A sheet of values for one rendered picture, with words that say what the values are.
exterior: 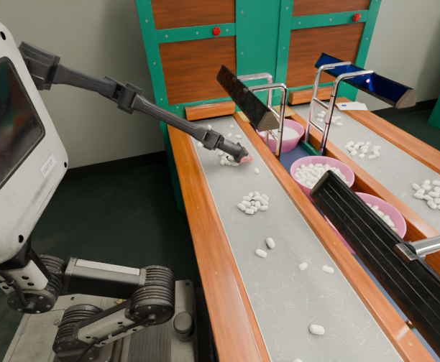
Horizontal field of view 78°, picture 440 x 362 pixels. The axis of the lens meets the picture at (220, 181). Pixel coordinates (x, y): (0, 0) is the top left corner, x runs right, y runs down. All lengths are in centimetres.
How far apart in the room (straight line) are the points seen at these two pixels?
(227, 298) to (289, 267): 23
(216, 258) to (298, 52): 135
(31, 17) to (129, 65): 66
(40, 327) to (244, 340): 82
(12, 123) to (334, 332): 85
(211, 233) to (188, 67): 101
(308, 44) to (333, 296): 142
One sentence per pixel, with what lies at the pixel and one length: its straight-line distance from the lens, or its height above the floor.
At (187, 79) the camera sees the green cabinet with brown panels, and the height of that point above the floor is 101.
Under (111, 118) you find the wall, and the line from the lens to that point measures 258.
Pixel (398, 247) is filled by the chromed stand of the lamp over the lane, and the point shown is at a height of 111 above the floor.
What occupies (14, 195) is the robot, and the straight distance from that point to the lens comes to 57.
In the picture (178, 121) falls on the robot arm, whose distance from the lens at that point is 116.
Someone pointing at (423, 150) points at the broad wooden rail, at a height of 76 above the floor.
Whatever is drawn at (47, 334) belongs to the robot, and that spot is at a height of 47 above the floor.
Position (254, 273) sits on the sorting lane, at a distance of 90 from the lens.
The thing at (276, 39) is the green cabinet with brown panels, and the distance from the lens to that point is 176.
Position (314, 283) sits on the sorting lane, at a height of 74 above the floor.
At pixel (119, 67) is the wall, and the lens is 244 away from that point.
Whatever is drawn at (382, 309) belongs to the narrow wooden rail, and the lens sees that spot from 89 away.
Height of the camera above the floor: 149
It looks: 38 degrees down
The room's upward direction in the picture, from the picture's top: 4 degrees counter-clockwise
